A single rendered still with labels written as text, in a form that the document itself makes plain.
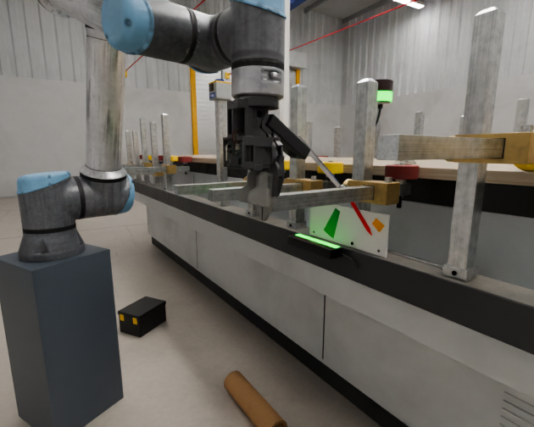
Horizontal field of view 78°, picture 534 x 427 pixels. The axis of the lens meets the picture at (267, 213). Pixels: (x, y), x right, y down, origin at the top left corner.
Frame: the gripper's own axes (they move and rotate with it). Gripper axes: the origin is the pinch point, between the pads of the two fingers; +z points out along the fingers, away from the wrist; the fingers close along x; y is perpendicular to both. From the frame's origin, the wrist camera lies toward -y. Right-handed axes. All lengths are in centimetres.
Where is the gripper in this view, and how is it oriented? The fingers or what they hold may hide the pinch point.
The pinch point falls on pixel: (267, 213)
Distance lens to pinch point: 61.3
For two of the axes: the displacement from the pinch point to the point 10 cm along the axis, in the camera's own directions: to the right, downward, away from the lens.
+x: 5.7, 1.6, -8.1
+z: -0.1, 9.8, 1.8
